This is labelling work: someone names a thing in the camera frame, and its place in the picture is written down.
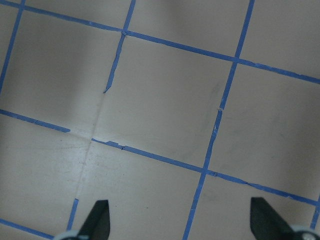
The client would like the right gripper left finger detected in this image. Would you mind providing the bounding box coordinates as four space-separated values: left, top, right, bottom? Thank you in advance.
76 200 111 240

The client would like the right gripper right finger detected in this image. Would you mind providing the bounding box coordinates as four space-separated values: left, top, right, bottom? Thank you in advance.
249 197 295 240

